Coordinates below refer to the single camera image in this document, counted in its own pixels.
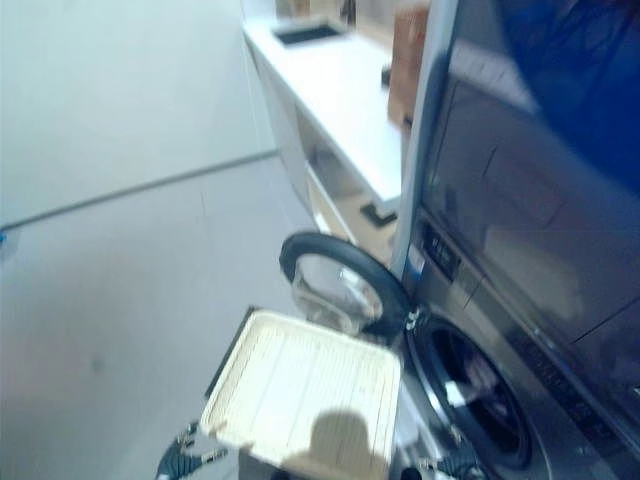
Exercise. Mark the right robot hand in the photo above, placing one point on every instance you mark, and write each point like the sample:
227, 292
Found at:
450, 467

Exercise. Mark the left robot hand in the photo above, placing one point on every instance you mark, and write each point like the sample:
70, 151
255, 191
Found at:
187, 450

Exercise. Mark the clothes in washer drum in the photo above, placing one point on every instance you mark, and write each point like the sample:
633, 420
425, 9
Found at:
472, 377

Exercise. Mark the grey front-load washing machine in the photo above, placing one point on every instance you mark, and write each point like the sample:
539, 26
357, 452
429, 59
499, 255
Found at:
545, 400

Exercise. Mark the white slatted laundry basket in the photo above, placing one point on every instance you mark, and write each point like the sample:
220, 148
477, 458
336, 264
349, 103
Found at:
300, 380

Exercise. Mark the round black-rimmed washer door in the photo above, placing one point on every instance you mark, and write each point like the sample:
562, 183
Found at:
350, 295

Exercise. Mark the grey stacked dryer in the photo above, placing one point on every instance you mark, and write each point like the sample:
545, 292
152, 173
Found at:
500, 210

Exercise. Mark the white counter cabinet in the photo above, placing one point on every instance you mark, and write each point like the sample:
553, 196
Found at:
340, 105

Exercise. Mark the small black counter object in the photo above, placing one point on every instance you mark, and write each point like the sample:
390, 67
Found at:
387, 76

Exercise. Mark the brown cardboard box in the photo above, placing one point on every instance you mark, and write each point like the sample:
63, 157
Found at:
406, 65

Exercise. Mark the black recessed counter sink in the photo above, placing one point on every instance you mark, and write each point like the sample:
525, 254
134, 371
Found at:
305, 31

